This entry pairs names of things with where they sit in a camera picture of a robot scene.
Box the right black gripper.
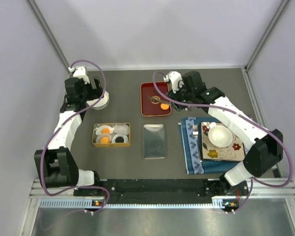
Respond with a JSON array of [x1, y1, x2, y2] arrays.
[[167, 82, 195, 112]]

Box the white scalloped dish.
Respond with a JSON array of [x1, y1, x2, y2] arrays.
[[87, 91, 110, 110]]

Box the orange cookie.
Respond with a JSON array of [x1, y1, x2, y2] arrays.
[[100, 136, 110, 144], [101, 128, 110, 134], [160, 103, 170, 111]]

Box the metal tongs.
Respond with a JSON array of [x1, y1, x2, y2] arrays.
[[146, 95, 179, 111]]

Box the orange cookie top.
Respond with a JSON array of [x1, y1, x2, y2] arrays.
[[101, 128, 110, 134]]

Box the black sandwich cookie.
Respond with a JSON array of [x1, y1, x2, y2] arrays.
[[115, 136, 125, 143]]

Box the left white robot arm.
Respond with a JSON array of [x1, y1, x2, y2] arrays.
[[34, 77, 104, 195]]

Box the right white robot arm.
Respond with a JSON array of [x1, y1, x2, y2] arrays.
[[164, 71, 283, 195]]

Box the silver fork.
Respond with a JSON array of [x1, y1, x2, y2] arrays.
[[192, 124, 202, 162]]

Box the white paper cup top-left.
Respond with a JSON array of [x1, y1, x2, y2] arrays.
[[95, 125, 114, 135]]

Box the white bowl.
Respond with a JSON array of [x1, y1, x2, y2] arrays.
[[208, 125, 233, 148]]

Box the red lacquer tray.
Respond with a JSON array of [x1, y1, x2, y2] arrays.
[[140, 82, 172, 117]]

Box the gold cookie tin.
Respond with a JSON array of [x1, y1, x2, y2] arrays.
[[92, 123, 131, 148]]

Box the white paper cup top-right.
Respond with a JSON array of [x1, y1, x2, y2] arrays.
[[114, 124, 130, 135]]

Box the silver tin lid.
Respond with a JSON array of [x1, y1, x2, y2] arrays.
[[143, 124, 167, 159]]

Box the white paper cup bottom-right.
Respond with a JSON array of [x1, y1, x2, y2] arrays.
[[111, 134, 128, 144]]

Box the floral square plate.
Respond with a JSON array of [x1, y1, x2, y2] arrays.
[[199, 122, 246, 162]]

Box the blue patterned cloth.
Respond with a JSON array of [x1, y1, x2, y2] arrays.
[[179, 117, 238, 175]]

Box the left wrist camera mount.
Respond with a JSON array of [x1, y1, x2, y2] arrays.
[[68, 66, 90, 84]]

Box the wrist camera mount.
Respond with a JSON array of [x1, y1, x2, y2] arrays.
[[163, 71, 184, 93], [68, 66, 90, 84]]

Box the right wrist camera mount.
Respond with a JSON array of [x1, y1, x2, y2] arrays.
[[163, 71, 184, 93]]

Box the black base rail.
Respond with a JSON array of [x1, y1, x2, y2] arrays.
[[73, 178, 249, 204]]

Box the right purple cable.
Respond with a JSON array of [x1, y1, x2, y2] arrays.
[[153, 71, 293, 214]]

